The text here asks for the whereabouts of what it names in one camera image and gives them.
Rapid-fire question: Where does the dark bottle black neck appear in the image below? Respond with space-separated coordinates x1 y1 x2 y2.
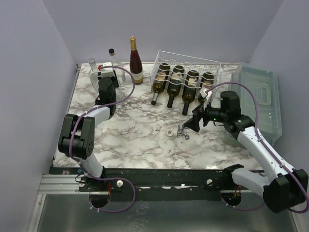
182 70 199 116
167 65 184 108

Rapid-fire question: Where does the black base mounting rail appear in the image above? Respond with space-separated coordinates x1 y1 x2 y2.
48 166 283 203

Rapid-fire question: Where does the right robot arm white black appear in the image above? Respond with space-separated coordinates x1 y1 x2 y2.
184 88 309 213

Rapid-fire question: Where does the aluminium extrusion rail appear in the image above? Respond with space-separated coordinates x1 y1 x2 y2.
38 171 294 194

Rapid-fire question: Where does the green bottle silver neck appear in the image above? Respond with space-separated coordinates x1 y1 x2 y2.
197 72 215 104
151 63 170 105

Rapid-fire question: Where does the white wire wine rack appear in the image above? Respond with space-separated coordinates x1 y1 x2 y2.
150 51 221 94

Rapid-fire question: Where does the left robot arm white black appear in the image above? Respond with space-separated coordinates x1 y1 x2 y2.
58 69 119 191

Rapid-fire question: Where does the clear bottle dark cork stopper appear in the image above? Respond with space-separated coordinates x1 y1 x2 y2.
109 48 126 84

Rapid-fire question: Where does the clear plastic storage box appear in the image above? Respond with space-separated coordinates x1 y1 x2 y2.
224 63 282 147

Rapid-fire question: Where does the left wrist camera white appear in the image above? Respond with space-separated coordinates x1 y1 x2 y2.
98 62 114 79

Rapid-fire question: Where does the chrome faucet with white fitting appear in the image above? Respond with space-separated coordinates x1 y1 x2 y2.
167 124 189 140

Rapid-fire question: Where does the red wine bottle gold cap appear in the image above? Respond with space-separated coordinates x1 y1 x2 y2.
129 36 143 85

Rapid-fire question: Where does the clear bottle silver stopper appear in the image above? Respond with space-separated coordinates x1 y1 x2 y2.
115 79 124 101
88 58 99 92

